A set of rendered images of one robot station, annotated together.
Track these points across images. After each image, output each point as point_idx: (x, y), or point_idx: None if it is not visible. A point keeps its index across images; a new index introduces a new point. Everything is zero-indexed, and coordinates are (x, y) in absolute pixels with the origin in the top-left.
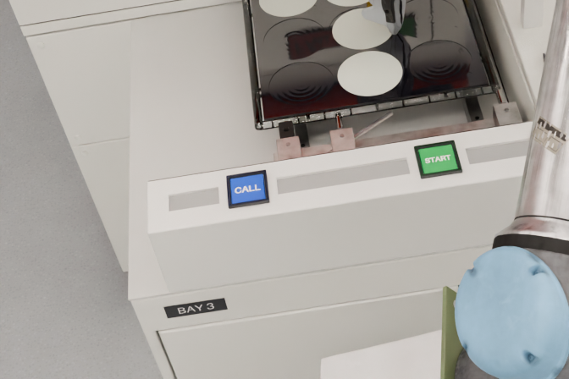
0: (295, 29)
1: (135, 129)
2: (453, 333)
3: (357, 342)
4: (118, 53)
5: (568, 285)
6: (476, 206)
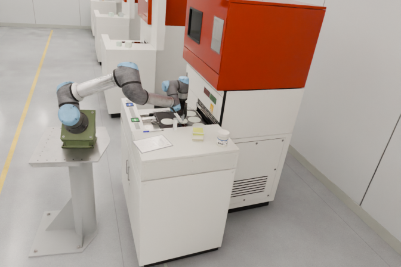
0: None
1: (160, 108)
2: (86, 111)
3: (125, 150)
4: None
5: (65, 86)
6: (129, 130)
